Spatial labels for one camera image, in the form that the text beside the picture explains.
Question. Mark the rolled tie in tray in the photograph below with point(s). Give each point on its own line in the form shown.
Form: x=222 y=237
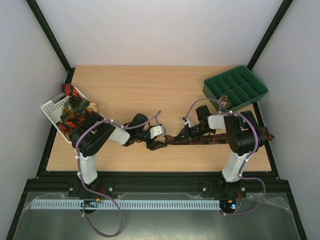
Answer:
x=224 y=101

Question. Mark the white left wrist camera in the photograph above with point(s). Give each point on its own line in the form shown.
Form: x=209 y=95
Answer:
x=157 y=131

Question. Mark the black frame post right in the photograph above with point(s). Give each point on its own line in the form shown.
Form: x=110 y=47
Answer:
x=276 y=20

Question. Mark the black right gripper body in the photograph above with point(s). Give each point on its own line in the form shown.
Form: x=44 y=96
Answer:
x=189 y=131

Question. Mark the light blue cable duct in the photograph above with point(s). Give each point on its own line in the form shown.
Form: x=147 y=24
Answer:
x=73 y=204

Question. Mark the beige patterned tie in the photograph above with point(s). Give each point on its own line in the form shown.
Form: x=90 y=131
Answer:
x=93 y=108

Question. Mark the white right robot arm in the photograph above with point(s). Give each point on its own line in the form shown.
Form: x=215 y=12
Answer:
x=239 y=130

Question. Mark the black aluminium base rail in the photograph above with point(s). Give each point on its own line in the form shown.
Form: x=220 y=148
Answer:
x=205 y=184

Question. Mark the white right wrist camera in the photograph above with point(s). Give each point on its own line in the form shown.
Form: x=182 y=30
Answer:
x=188 y=122

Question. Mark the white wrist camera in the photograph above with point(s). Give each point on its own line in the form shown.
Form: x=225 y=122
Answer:
x=188 y=122
x=157 y=131

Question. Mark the green compartment tray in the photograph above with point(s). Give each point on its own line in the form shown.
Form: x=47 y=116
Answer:
x=241 y=86

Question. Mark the red navy striped tie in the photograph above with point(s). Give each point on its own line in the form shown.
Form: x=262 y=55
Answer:
x=69 y=90

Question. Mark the white perforated plastic basket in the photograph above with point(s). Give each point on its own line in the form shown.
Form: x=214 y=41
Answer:
x=52 y=109

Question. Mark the green orange patterned tie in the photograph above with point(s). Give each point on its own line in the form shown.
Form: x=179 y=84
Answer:
x=73 y=113

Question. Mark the brown red patterned tie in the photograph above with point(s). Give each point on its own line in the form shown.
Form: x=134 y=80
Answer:
x=207 y=139

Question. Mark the black frame post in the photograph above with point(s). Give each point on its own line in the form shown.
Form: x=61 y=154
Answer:
x=38 y=14
x=276 y=20

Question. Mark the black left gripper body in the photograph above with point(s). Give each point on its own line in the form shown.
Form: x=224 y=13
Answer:
x=140 y=135

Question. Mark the black frame post left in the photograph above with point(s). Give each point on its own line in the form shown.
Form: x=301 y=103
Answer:
x=38 y=14

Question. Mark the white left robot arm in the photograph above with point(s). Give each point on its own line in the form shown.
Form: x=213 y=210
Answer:
x=91 y=133

